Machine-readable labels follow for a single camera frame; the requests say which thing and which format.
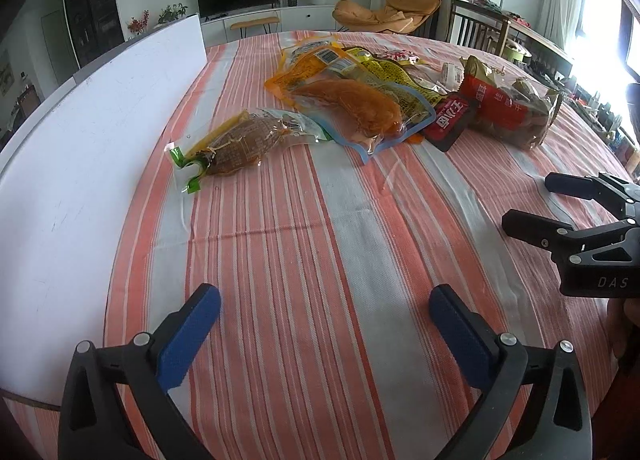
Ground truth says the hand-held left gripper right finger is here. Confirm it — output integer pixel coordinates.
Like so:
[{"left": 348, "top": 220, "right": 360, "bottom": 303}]
[{"left": 429, "top": 283, "right": 593, "bottom": 460}]

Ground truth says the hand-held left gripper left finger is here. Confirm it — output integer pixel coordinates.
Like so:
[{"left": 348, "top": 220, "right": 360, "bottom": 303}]
[{"left": 59, "top": 283, "right": 222, "bottom": 460}]

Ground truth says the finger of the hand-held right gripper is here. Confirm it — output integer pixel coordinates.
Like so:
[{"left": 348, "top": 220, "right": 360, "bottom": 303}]
[
  {"left": 544, "top": 171, "right": 640, "bottom": 222},
  {"left": 501, "top": 209, "right": 640, "bottom": 298}
]

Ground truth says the brown snack packet green end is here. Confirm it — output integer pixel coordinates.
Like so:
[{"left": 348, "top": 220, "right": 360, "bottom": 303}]
[{"left": 167, "top": 109, "right": 333, "bottom": 194}]

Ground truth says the white storage box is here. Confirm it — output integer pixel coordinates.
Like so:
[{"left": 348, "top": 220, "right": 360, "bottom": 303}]
[{"left": 0, "top": 13, "right": 208, "bottom": 408}]

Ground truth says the yellow snack packet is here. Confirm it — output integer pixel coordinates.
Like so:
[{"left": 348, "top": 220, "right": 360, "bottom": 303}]
[{"left": 342, "top": 47, "right": 453, "bottom": 108}]

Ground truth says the orange snack packet blue edge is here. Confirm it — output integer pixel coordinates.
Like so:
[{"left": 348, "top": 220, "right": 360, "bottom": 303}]
[{"left": 289, "top": 76, "right": 437, "bottom": 164}]

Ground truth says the person's right hand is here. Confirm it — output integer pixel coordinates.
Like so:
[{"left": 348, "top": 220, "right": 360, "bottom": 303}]
[{"left": 606, "top": 297, "right": 640, "bottom": 361}]

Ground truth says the clear snack bag red label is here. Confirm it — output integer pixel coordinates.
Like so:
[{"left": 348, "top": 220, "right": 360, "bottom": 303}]
[{"left": 459, "top": 55, "right": 565, "bottom": 151}]

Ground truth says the red and black snack packet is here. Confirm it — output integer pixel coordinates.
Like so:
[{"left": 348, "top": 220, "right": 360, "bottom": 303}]
[{"left": 421, "top": 92, "right": 480, "bottom": 152}]

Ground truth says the cluttered dining table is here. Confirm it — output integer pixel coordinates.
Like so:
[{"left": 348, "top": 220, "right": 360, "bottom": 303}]
[{"left": 500, "top": 15, "right": 576, "bottom": 82}]

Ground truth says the bright window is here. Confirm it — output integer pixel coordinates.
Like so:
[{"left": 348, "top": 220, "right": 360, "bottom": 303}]
[{"left": 575, "top": 0, "right": 640, "bottom": 84}]

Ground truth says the small white snack packet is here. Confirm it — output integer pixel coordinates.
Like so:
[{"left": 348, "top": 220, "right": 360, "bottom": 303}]
[{"left": 439, "top": 62, "right": 467, "bottom": 90}]

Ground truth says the wooden dining chair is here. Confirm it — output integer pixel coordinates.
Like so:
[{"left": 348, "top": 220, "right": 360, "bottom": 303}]
[{"left": 447, "top": 0, "right": 511, "bottom": 56}]

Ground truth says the orange lounge chair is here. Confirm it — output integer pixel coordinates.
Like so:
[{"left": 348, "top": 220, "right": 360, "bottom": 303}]
[{"left": 332, "top": 0, "right": 442, "bottom": 35}]

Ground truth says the orange snack packet with barcode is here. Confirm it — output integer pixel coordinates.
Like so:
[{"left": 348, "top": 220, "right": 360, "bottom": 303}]
[{"left": 264, "top": 37, "right": 353, "bottom": 97}]

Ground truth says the red flower arrangement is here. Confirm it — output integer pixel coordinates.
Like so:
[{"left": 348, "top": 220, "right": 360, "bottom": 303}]
[{"left": 127, "top": 10, "right": 151, "bottom": 36}]

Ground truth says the white television cabinet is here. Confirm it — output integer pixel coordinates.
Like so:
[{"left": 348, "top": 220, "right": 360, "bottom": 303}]
[{"left": 200, "top": 4, "right": 347, "bottom": 48}]

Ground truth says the wooden stool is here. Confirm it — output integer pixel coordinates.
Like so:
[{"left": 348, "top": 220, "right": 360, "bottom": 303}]
[{"left": 230, "top": 14, "right": 281, "bottom": 40}]

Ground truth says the bushy potted plant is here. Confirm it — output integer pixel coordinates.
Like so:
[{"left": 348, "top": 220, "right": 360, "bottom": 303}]
[{"left": 157, "top": 3, "right": 189, "bottom": 26}]

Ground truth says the dark display cabinet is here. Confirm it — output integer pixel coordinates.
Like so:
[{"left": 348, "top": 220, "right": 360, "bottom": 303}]
[{"left": 61, "top": 0, "right": 125, "bottom": 68}]

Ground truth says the wall picture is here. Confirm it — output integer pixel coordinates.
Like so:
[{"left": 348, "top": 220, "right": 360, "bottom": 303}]
[{"left": 0, "top": 48, "right": 16, "bottom": 96}]

